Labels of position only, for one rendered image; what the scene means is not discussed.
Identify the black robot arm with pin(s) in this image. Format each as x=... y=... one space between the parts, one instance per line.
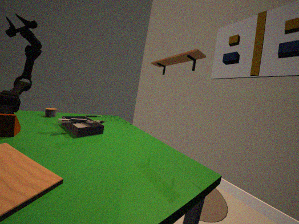
x=9 y=100

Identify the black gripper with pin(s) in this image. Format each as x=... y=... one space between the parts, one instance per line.
x=23 y=30

